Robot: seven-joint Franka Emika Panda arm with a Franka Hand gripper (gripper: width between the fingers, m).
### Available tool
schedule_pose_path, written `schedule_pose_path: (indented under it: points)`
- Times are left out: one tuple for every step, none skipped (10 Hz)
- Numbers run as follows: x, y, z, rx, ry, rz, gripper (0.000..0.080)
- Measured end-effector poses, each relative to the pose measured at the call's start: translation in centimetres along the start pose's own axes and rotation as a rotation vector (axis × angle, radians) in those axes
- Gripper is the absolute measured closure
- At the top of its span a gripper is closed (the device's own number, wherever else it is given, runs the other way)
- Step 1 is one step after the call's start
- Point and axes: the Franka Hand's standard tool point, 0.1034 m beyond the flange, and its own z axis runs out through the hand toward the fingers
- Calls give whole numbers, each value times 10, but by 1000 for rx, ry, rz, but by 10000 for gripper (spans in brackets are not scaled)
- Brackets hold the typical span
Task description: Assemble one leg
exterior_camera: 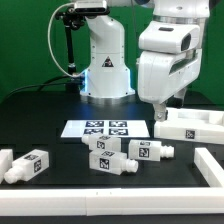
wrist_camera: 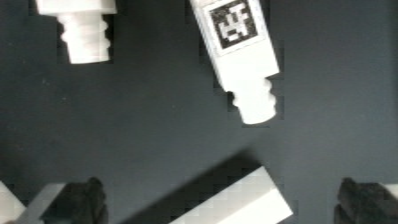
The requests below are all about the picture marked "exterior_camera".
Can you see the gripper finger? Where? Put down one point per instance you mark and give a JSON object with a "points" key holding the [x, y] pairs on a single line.
{"points": [[160, 112], [179, 98]]}

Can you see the white sheet with tags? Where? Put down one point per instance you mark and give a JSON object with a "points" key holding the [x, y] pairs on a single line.
{"points": [[120, 128]]}

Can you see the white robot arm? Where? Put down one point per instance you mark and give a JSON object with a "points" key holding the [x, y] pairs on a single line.
{"points": [[108, 78]]}

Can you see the silver camera on stand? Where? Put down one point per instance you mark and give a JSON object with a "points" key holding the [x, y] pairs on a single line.
{"points": [[90, 6]]}

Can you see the white square tabletop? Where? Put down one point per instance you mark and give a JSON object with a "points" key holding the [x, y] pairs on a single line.
{"points": [[204, 126]]}

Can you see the white U-shaped obstacle fence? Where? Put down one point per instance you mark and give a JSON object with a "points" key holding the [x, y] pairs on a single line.
{"points": [[121, 201]]}

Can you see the black camera stand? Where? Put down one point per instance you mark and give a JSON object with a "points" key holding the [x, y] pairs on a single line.
{"points": [[72, 22]]}

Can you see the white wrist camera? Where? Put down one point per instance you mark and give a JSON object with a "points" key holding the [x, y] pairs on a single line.
{"points": [[169, 37]]}

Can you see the white block at left edge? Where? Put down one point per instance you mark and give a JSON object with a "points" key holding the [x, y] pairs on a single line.
{"points": [[6, 159]]}

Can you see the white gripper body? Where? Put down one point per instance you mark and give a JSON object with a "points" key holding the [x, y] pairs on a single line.
{"points": [[161, 75]]}

